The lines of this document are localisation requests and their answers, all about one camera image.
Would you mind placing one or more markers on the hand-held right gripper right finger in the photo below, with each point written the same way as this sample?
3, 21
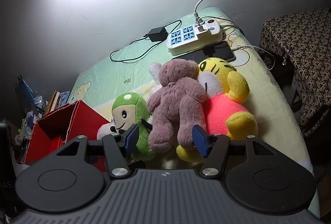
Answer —
201, 142

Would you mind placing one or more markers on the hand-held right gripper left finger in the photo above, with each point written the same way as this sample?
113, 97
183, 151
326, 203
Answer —
130, 140

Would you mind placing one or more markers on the white rabbit plush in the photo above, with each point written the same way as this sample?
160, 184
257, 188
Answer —
104, 130

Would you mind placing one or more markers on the green plush doll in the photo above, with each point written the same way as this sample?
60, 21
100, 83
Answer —
129, 107

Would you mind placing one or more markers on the yellow tiger plush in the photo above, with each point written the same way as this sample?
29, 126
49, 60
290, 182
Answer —
222, 110

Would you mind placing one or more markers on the red cardboard box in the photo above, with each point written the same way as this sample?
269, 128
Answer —
85, 115

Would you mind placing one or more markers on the brown teddy bear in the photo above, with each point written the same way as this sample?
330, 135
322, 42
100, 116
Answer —
178, 94

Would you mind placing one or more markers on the small green toy figure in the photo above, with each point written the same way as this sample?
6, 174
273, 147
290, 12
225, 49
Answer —
25, 124

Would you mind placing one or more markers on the blue bag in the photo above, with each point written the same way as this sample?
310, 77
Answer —
25, 92

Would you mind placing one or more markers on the stack of books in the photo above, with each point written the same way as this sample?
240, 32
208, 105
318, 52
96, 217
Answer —
55, 102

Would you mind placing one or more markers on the black smartphone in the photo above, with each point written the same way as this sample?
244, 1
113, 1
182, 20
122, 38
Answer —
222, 50

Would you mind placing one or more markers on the white power strip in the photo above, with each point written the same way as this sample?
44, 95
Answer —
181, 45

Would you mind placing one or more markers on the black power adapter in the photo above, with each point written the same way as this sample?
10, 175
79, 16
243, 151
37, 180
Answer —
156, 33

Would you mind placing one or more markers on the white charger plug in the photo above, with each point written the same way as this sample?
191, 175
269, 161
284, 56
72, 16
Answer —
201, 30

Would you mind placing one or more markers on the metal clip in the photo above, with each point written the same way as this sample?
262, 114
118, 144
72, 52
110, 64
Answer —
285, 55

